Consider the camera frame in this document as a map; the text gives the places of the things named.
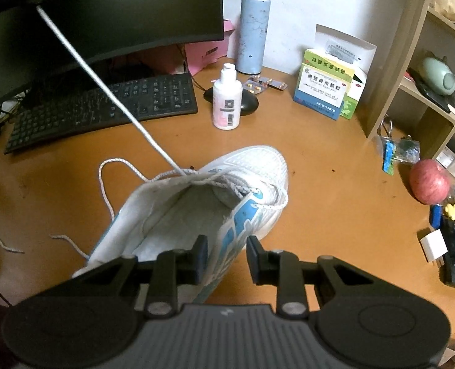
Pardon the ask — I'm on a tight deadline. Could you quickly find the light blue thermos bottle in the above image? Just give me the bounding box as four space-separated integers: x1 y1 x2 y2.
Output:
237 0 271 75

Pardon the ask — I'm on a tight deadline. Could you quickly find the pale green teapot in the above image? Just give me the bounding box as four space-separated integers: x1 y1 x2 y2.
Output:
421 54 455 97

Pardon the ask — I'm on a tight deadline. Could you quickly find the pink box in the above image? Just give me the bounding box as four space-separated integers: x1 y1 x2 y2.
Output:
184 19 236 76

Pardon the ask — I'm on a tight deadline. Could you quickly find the blue plastic tube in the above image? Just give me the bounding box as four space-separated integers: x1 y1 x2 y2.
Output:
429 204 442 231

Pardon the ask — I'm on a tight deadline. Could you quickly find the black keyboard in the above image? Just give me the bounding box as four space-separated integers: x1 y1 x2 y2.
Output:
3 73 199 155

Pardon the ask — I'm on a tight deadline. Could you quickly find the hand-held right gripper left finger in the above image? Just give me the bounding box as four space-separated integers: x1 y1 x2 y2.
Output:
70 234 209 319

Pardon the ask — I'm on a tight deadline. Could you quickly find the white charger cube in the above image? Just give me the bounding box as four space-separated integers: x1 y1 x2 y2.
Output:
420 230 449 264

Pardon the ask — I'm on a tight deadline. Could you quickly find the red apple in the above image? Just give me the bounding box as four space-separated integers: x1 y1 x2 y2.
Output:
409 159 452 205

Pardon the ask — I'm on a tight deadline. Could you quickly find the white lotion bottle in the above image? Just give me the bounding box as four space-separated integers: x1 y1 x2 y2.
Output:
212 63 243 131

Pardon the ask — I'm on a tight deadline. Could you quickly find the white blue sneaker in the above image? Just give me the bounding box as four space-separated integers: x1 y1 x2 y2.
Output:
71 145 289 304

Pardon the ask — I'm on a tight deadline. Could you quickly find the wooden desk shelf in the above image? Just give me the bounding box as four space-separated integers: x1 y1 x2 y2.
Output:
356 0 455 170

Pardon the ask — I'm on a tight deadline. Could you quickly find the white shoelace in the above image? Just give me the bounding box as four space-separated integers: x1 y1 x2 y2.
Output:
0 223 26 254
37 5 289 263

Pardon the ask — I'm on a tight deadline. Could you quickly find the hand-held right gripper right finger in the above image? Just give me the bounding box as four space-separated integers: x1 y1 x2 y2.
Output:
246 236 368 319

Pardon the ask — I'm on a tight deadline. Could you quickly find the green white medicine box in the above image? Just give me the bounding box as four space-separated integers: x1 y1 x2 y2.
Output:
341 71 366 121

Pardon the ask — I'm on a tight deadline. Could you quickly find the black computer monitor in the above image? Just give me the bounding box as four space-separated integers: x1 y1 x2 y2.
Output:
0 0 225 114

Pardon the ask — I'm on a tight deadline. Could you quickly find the blue white medicine box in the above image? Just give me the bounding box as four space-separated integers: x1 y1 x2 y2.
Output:
293 48 356 121

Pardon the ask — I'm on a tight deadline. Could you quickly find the black computer mouse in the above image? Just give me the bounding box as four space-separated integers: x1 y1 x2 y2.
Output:
203 86 259 117

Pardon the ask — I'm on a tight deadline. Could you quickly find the black tray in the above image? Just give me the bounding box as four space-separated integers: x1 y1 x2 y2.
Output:
406 67 452 114

